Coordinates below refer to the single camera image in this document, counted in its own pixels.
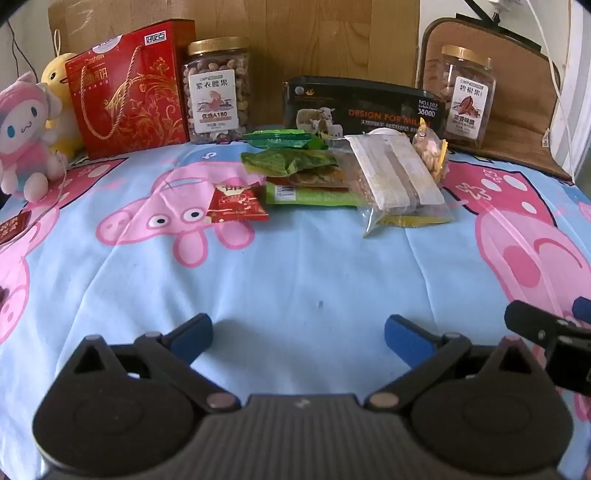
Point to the large cardboard box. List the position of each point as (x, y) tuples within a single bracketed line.
[(323, 41)]

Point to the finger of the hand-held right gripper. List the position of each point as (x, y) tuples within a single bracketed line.
[(583, 307), (531, 321)]

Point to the black printed box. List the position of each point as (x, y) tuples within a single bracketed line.
[(369, 108)]

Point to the clear bag of snack bars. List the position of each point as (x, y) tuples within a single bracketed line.
[(397, 170)]

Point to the dark red packet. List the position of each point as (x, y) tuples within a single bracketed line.
[(14, 228)]

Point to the cashew jar with gold lid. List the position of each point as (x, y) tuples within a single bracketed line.
[(214, 97)]

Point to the red snack packet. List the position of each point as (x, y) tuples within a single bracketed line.
[(235, 203)]

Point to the small yellow nut packet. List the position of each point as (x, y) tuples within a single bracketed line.
[(429, 150)]

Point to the pig-print bed sheet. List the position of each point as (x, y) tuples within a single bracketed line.
[(295, 267)]

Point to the red gift box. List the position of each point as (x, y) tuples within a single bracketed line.
[(129, 106)]

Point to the brown seat cushion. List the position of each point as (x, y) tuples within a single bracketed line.
[(521, 101)]

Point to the yellow plush toy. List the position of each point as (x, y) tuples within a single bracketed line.
[(57, 74)]

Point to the pink plush toy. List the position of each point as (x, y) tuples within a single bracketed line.
[(23, 134)]

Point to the light green snack packet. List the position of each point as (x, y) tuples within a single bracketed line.
[(314, 197)]

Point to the pecan jar with gold lid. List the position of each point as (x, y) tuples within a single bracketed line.
[(466, 106)]

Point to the leaf-print green snack packet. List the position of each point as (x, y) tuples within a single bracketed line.
[(286, 161)]

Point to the clear orange snack packet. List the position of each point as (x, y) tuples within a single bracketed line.
[(318, 177)]

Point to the grey curtain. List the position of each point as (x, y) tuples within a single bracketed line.
[(579, 138)]

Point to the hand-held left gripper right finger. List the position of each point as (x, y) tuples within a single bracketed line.
[(406, 337)]

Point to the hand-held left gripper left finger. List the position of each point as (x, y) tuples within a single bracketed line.
[(191, 334)]

